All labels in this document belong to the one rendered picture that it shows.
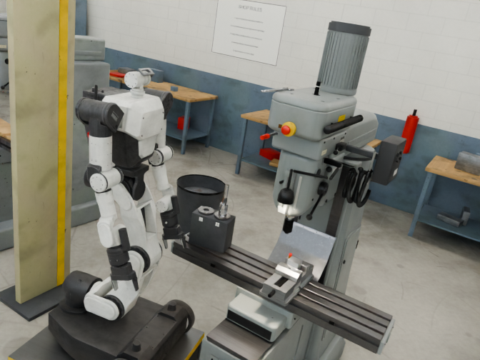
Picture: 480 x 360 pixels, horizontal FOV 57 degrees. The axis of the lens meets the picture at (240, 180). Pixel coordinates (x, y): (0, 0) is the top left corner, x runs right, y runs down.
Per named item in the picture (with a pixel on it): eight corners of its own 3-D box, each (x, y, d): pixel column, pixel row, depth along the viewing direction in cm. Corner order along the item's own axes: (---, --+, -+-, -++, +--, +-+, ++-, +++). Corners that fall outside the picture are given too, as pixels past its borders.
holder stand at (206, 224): (223, 253, 245) (228, 221, 238) (188, 241, 252) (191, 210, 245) (231, 245, 256) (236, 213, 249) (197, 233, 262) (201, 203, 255)
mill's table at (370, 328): (381, 356, 198) (385, 342, 195) (168, 251, 254) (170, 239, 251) (393, 331, 217) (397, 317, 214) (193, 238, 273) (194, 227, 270)
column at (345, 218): (308, 389, 284) (369, 162, 230) (248, 355, 305) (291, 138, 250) (334, 348, 326) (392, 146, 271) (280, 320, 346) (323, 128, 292)
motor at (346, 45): (348, 97, 206) (365, 25, 195) (308, 88, 215) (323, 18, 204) (361, 94, 223) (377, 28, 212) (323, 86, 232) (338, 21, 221)
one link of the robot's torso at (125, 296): (91, 312, 227) (123, 246, 207) (115, 292, 245) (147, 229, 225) (115, 331, 225) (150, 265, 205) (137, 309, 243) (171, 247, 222)
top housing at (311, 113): (316, 143, 180) (325, 105, 175) (261, 127, 192) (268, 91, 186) (352, 128, 219) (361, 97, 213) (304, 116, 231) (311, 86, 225)
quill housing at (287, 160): (303, 223, 207) (317, 159, 196) (264, 208, 216) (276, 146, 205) (318, 212, 222) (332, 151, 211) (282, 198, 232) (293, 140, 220)
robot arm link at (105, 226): (101, 248, 188) (93, 218, 185) (113, 239, 196) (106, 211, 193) (113, 248, 186) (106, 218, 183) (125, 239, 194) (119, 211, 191)
